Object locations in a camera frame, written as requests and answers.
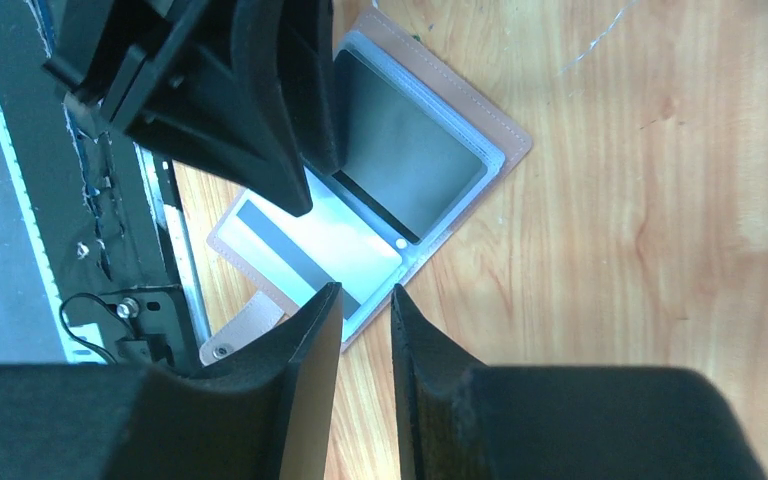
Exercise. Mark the black credit card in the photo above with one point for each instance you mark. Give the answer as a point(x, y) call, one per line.
point(406, 157)

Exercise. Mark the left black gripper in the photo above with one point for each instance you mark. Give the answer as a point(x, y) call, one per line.
point(244, 90)

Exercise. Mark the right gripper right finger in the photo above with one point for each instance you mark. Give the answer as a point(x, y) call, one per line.
point(459, 418)

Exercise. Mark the pink leather card holder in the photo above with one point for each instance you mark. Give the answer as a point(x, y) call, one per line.
point(499, 141)

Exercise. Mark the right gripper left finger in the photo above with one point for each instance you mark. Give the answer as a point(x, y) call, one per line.
point(263, 412)

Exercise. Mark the white striped credit card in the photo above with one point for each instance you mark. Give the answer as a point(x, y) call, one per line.
point(297, 256)

